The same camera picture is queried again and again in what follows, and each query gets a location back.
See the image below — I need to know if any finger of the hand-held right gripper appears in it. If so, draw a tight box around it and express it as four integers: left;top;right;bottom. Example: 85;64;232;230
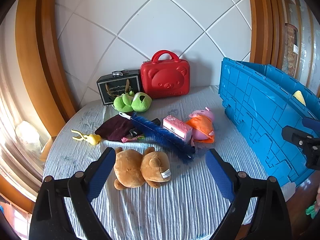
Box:
282;126;320;170
302;117;320;130

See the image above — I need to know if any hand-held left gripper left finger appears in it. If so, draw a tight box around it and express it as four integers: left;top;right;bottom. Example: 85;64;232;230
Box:
29;147;117;240

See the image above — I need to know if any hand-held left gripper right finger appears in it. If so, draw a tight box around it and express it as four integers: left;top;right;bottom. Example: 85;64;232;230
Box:
205;148;293;240

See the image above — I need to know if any brown teddy bear plush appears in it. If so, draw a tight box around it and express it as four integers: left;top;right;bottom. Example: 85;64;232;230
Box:
114;146;171;190

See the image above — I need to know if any yellow plastic clip toy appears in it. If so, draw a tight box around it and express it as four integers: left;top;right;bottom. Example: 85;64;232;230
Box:
71;129;102;145

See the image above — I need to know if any blue plastic crate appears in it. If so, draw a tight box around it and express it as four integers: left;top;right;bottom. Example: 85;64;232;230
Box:
219;57;320;188

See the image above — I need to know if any pink pig plush orange dress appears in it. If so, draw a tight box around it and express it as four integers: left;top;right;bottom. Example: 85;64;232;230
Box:
185;107;215;143

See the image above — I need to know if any maroon cloth pouch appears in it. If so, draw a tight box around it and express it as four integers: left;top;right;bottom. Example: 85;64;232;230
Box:
95;115;137;142

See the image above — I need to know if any pink tissue pack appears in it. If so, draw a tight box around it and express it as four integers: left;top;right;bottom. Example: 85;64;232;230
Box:
162;115;193;144

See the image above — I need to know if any blue bottle brush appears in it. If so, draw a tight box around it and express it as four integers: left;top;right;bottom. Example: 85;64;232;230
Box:
119;112;195;165

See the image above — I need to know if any round desktop with striped cloth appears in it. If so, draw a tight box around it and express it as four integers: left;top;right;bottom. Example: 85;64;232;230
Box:
41;85;295;240

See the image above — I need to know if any yellow duck plush toy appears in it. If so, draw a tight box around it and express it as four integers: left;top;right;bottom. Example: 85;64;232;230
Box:
293;90;307;105

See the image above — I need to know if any colourful wrapper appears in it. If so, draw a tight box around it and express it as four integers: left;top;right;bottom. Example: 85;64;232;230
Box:
122;134;145;143

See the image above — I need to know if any green cloth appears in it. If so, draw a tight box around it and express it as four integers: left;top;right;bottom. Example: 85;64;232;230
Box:
305;204;318;217

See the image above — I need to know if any rolled patterned carpet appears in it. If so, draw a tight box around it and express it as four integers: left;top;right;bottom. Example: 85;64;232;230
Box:
282;22;300;78

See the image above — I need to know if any white plastic bag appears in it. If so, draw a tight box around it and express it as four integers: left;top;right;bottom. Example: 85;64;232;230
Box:
15;120;42;153

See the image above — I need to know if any black box with metal clasp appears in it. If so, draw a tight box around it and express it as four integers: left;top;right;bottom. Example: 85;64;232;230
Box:
97;69;142;105

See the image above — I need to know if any patterned frosted glass door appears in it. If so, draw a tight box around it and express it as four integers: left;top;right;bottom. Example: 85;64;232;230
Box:
287;0;320;93

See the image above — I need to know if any red bear-face carry case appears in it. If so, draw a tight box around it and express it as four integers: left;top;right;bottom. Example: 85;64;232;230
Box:
140;50;191;99

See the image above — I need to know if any wooden sliding door frame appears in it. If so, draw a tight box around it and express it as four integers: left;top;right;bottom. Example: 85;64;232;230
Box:
246;0;285;68

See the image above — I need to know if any curved wooden door frame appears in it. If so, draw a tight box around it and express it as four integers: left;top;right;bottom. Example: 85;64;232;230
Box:
15;0;77;124

